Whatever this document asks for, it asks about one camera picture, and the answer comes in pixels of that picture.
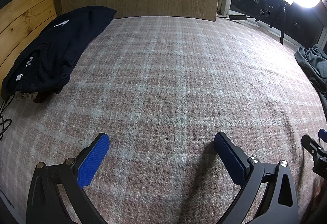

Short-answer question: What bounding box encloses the pine wooden headboard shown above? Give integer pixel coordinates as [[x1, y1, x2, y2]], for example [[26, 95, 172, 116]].
[[0, 0, 62, 97]]

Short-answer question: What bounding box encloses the navy t-shirt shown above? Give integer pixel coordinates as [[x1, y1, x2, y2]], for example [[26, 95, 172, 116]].
[[2, 6, 117, 98]]

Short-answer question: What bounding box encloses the plaid pink blanket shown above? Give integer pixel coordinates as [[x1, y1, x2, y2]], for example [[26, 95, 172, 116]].
[[0, 16, 327, 224]]

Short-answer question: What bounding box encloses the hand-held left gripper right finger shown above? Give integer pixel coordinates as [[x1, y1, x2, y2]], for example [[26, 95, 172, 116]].
[[214, 132, 299, 224]]

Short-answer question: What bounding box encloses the black tripod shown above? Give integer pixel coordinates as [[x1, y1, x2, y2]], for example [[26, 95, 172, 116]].
[[255, 4, 288, 45]]

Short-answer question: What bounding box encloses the white lace cloth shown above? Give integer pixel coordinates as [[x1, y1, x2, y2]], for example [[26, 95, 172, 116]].
[[11, 90, 35, 102]]

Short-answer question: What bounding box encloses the black cable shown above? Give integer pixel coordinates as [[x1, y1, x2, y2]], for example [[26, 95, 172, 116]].
[[0, 95, 13, 141]]

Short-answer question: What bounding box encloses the grey hoodie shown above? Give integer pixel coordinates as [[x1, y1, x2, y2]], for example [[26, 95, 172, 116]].
[[294, 44, 327, 93]]

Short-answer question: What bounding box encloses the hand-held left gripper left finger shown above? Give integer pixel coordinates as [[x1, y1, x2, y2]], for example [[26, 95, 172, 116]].
[[26, 133, 110, 224]]

